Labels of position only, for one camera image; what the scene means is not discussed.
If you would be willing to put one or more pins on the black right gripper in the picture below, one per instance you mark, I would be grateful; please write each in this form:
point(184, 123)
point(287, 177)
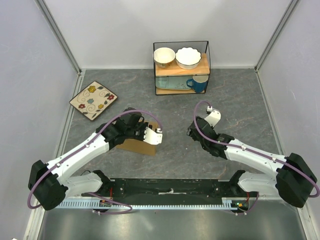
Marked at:
point(189, 131)

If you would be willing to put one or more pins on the brown cardboard express box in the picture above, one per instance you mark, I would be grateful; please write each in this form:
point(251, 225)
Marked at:
point(142, 147)

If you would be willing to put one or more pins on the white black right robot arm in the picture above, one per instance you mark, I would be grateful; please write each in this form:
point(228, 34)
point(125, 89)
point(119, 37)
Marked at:
point(288, 177)

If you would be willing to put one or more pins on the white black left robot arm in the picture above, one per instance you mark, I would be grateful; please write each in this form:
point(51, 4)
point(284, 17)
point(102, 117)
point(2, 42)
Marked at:
point(52, 182)

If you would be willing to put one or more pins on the blue mug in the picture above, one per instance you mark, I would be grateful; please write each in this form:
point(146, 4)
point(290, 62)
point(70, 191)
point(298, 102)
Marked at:
point(198, 83)

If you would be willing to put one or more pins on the pale green rectangular plate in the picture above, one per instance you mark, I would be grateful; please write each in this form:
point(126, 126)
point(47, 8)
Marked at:
point(172, 82)

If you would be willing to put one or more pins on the white scalloped bowl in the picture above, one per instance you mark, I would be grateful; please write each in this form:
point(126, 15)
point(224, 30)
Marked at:
point(188, 58)

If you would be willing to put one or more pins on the cream ceramic bowl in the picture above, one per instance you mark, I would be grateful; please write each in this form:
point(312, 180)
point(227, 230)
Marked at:
point(163, 57)

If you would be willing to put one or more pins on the floral square coaster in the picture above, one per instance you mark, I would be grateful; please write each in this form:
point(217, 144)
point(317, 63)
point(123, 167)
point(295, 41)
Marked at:
point(93, 100)

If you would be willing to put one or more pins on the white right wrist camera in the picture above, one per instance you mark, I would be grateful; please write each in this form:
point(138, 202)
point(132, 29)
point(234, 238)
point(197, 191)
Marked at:
point(213, 116)

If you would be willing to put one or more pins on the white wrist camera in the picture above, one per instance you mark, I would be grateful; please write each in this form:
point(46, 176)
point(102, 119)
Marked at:
point(153, 136)
point(213, 116)

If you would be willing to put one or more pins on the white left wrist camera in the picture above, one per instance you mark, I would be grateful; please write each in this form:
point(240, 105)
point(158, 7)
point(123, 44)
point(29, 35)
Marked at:
point(153, 136)

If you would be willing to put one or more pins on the black wire wooden shelf rack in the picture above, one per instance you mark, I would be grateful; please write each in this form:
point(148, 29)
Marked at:
point(203, 68)

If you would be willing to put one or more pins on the grey slotted cable duct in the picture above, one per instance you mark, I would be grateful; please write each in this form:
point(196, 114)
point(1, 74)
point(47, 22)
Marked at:
point(98, 204)

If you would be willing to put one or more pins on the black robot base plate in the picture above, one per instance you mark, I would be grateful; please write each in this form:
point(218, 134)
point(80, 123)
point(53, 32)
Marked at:
point(172, 191)

